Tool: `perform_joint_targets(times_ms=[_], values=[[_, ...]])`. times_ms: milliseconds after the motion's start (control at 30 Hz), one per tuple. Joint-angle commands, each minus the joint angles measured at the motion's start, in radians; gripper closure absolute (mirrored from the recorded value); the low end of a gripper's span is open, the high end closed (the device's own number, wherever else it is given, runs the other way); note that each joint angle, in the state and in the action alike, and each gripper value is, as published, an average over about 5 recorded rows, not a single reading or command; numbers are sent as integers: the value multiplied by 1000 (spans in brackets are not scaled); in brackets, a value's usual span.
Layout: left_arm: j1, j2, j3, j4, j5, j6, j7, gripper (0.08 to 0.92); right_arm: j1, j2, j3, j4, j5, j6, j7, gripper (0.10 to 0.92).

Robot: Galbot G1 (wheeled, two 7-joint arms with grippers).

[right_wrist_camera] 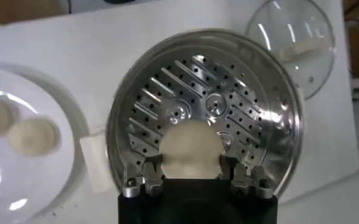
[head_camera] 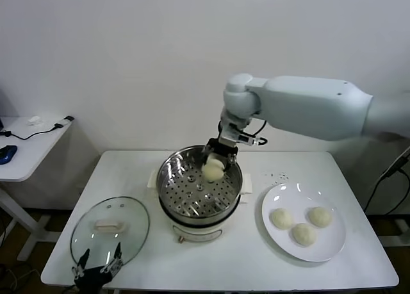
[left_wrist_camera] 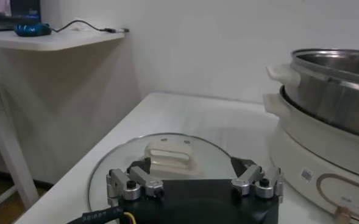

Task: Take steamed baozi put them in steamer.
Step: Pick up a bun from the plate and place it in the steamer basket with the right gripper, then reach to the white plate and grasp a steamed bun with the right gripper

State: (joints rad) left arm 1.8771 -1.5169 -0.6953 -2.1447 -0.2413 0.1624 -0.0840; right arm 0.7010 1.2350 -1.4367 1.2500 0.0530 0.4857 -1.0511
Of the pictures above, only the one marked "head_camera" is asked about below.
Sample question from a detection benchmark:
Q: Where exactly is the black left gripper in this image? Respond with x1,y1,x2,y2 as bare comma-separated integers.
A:
71,241,124,294

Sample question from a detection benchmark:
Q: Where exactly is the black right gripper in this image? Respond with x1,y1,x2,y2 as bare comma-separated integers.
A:
201,136,240,177

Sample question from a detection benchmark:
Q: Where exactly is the white steamed baozi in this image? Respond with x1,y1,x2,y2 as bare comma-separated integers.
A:
290,222,318,247
268,207,295,230
307,206,332,228
201,155,225,183

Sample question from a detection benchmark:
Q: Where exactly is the round glass pot lid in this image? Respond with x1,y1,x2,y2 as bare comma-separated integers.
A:
70,196,151,274

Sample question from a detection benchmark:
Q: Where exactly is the steel perforated steamer basket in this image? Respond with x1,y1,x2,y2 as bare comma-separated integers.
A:
146,145,254,220

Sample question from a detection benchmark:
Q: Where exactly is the white electric cooker base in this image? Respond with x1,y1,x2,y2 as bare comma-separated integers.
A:
158,194,249,244

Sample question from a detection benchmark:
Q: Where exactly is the white round plate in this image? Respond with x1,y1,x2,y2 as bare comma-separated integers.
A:
261,182,347,263

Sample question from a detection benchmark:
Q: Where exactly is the white side table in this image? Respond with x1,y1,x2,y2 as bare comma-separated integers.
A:
0,116,100,263

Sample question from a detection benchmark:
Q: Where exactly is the blue computer mouse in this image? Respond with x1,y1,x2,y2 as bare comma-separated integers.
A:
0,145,19,165

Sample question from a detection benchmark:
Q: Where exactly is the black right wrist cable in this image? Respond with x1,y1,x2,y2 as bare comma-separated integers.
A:
255,120,268,146

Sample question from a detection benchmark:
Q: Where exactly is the thin black desk cable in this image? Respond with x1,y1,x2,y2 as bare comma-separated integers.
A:
0,123,62,142

